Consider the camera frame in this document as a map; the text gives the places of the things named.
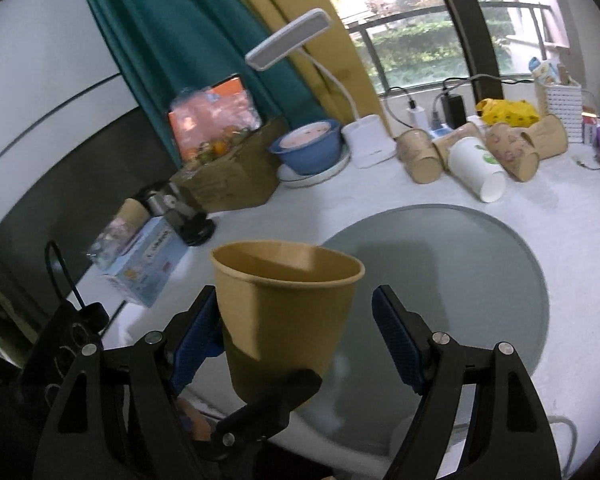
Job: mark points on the white desk lamp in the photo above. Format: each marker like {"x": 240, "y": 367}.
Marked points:
{"x": 367, "y": 137}

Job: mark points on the cardboard box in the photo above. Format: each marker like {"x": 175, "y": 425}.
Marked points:
{"x": 245, "y": 177}

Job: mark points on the bag of oranges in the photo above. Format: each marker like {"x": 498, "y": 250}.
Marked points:
{"x": 207, "y": 124}

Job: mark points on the white paper cup green print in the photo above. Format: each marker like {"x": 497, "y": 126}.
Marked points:
{"x": 478, "y": 169}

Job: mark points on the black round stand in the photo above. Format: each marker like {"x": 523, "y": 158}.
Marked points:
{"x": 197, "y": 230}

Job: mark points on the white plate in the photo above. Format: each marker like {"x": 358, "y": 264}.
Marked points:
{"x": 289, "y": 178}

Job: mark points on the white perforated basket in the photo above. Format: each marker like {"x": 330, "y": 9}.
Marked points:
{"x": 565, "y": 102}

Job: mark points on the light blue tissue box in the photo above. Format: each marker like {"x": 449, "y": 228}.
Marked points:
{"x": 142, "y": 270}

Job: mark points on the black power adapter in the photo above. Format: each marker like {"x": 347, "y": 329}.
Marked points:
{"x": 453, "y": 109}

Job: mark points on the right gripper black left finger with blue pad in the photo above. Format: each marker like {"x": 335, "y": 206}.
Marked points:
{"x": 115, "y": 415}

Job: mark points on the white charger plug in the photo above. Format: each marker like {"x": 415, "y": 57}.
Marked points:
{"x": 417, "y": 116}

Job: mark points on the blue bowl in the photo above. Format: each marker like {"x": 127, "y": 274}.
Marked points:
{"x": 311, "y": 148}

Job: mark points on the round grey glass turntable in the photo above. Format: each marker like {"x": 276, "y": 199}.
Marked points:
{"x": 464, "y": 272}

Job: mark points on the teal curtain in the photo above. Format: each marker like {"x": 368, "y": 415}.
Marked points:
{"x": 164, "y": 47}

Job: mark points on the yellow plush toy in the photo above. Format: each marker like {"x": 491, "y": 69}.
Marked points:
{"x": 518, "y": 114}

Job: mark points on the steel thermos cup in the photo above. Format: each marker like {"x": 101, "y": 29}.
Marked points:
{"x": 159, "y": 203}

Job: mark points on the brown printed paper cup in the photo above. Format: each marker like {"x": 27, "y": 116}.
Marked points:
{"x": 512, "y": 148}

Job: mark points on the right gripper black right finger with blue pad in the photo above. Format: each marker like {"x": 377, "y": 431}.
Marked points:
{"x": 508, "y": 436}

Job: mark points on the brown paper cup behind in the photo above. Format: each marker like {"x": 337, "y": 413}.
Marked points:
{"x": 444, "y": 144}

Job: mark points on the yellow curtain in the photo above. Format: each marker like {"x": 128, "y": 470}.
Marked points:
{"x": 334, "y": 49}

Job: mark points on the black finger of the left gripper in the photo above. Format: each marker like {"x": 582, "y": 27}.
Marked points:
{"x": 262, "y": 419}

